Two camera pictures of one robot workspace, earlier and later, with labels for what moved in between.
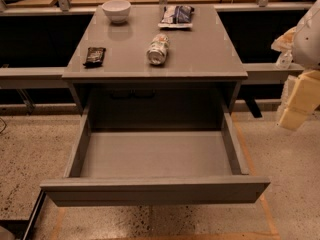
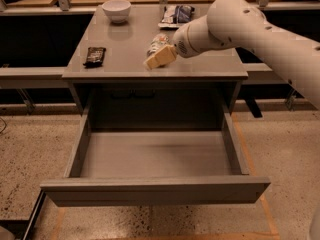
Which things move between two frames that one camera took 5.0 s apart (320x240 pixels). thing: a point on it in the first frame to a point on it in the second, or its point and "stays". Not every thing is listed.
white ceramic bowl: x=117 y=10 stays
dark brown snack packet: x=94 y=57 stays
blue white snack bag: x=176 y=17 stays
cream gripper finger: x=304 y=100 to x=163 y=56
